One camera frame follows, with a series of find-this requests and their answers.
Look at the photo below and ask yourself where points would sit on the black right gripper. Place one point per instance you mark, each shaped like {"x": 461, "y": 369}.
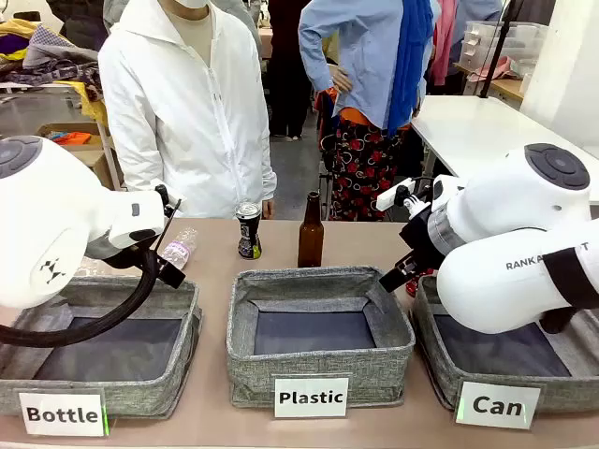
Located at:
{"x": 421, "y": 238}

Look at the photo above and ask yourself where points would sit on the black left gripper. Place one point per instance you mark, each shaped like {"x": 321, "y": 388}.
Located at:
{"x": 167, "y": 272}

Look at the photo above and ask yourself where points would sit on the red crushed drink can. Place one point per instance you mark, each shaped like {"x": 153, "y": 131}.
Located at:
{"x": 415, "y": 284}

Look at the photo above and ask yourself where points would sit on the clear plastic water bottle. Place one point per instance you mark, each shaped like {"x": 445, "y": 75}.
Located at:
{"x": 180, "y": 248}

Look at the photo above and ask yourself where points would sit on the black drink can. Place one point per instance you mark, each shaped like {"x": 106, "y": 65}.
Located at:
{"x": 249, "y": 231}

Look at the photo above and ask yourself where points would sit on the brown glass bottle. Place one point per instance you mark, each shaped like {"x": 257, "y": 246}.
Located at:
{"x": 311, "y": 238}

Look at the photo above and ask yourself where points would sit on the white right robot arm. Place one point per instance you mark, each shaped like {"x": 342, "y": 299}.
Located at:
{"x": 505, "y": 220}

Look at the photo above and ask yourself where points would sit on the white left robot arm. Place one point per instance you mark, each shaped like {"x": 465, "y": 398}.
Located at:
{"x": 47, "y": 210}

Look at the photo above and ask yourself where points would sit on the white jacket person left forearm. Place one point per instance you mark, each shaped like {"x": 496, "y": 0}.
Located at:
{"x": 264, "y": 173}

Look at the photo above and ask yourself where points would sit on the grey fabric basket Can label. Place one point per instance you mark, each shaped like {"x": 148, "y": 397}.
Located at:
{"x": 430, "y": 355}

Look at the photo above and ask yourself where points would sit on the grey fabric basket Plastic label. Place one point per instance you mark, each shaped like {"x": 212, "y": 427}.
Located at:
{"x": 318, "y": 365}

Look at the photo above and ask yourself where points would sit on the grey fabric basket Bottle label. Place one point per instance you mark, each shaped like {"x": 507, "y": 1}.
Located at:
{"x": 154, "y": 388}

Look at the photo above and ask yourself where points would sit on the white Can sign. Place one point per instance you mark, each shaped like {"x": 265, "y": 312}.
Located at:
{"x": 497, "y": 405}

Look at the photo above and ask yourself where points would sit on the white jacket person left hand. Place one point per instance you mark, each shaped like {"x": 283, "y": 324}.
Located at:
{"x": 267, "y": 210}

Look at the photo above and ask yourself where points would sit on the blue shirt person hand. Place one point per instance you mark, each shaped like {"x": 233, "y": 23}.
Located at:
{"x": 340, "y": 79}

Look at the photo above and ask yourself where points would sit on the cardboard box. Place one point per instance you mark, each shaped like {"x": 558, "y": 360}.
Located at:
{"x": 91, "y": 156}

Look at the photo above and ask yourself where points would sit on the white Plastic sign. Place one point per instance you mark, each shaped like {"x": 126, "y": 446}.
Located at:
{"x": 311, "y": 397}

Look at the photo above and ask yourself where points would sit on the person in white jacket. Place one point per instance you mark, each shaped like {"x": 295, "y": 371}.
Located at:
{"x": 187, "y": 117}

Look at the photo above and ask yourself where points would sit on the white side table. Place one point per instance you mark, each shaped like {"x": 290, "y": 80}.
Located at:
{"x": 472, "y": 131}

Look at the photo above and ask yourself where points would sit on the white Bottle sign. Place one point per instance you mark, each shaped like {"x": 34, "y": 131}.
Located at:
{"x": 62, "y": 414}

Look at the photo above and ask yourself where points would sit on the person in blue shirt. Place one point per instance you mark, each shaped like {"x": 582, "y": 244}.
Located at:
{"x": 365, "y": 61}

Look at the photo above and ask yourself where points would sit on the pink cloth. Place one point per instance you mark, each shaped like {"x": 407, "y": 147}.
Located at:
{"x": 496, "y": 70}

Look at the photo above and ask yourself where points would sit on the person in black clothes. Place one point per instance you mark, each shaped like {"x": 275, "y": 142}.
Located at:
{"x": 287, "y": 70}

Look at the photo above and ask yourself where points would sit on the person in pink clothes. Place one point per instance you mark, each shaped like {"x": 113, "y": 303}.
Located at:
{"x": 444, "y": 42}

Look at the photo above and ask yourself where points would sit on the black pole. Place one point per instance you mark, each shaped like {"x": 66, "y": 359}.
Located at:
{"x": 497, "y": 56}

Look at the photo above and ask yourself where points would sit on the clear plastic storage boxes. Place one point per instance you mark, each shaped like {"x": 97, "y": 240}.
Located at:
{"x": 486, "y": 44}

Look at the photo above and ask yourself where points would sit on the pile of clothes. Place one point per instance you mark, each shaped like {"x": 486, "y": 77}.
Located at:
{"x": 42, "y": 51}

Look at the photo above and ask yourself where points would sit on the white face mask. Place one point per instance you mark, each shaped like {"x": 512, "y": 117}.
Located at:
{"x": 193, "y": 3}

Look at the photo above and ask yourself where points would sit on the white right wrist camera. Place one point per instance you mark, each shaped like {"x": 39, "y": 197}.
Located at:
{"x": 393, "y": 195}

